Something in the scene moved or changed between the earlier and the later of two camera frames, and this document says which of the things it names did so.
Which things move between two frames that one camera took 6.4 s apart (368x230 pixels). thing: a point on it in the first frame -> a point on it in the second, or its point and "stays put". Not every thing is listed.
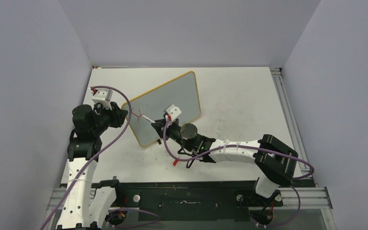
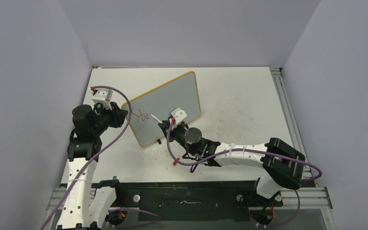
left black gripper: x=117 y=114 stays put
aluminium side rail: x=277 y=74 stays put
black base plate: x=193 y=201 stays put
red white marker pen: x=149 y=119 -> x=156 y=119
